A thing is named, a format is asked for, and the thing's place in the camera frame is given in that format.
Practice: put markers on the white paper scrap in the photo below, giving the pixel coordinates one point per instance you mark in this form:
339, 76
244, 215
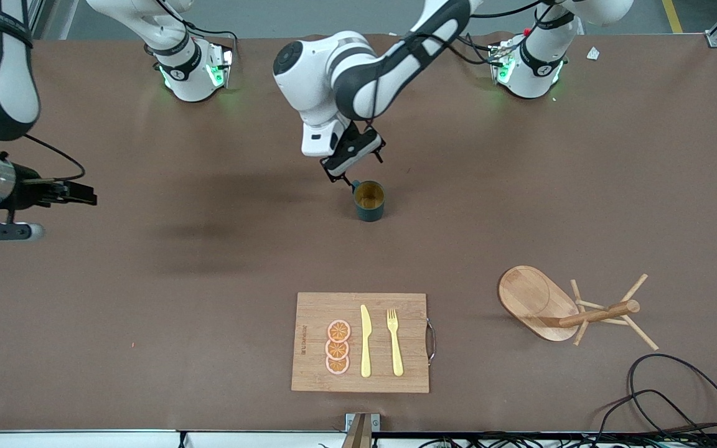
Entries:
593, 53

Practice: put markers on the toy orange slice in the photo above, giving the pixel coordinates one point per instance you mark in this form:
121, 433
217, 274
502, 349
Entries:
338, 331

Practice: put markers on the yellow plastic fork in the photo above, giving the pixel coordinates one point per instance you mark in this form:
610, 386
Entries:
396, 354

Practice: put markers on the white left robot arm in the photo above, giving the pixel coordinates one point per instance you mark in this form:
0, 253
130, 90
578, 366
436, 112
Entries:
315, 74

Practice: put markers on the brown table mat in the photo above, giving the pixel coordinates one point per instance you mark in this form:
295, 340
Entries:
209, 280

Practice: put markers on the white table edge rail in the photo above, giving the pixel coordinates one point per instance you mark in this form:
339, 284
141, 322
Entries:
84, 440

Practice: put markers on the wooden cutting board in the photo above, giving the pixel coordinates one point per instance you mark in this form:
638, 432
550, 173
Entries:
315, 311

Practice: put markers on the dark green cup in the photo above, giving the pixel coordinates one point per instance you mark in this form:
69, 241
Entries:
369, 213

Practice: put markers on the yellow plastic knife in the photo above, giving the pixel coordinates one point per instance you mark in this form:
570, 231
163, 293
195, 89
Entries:
366, 348

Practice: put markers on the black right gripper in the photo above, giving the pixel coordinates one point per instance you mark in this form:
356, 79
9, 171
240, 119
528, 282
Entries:
25, 190

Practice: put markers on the metal bracket with post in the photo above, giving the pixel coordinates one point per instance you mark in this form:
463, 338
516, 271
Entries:
361, 426

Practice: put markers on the wooden cup rack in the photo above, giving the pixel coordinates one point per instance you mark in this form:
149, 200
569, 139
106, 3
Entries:
529, 298

